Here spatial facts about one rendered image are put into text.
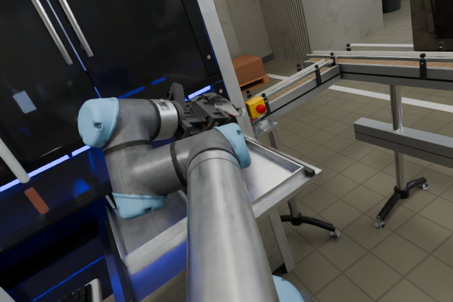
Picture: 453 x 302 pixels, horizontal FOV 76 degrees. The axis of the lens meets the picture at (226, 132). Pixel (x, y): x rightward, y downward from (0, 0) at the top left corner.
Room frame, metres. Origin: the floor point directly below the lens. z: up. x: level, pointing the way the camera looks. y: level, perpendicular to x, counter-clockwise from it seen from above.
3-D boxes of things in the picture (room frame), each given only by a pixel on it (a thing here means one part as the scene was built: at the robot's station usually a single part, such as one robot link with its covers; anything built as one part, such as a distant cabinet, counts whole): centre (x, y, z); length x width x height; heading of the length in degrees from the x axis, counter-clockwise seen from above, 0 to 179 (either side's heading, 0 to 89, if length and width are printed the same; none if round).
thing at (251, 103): (1.18, -0.15, 0.99); 0.08 x 0.07 x 0.07; 22
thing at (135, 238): (0.85, 0.35, 0.90); 0.34 x 0.26 x 0.04; 22
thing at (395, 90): (1.28, -0.87, 0.46); 0.09 x 0.09 x 0.77; 22
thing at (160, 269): (0.85, 0.16, 0.87); 0.70 x 0.48 x 0.02; 112
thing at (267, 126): (1.22, -0.15, 0.87); 0.14 x 0.13 x 0.02; 22
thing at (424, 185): (1.28, -0.87, 0.07); 0.50 x 0.08 x 0.14; 112
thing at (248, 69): (4.65, -0.32, 0.34); 1.21 x 0.92 x 0.68; 109
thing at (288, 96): (1.42, -0.36, 0.92); 0.69 x 0.15 x 0.16; 112
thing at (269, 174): (0.87, -0.01, 0.90); 0.34 x 0.26 x 0.04; 22
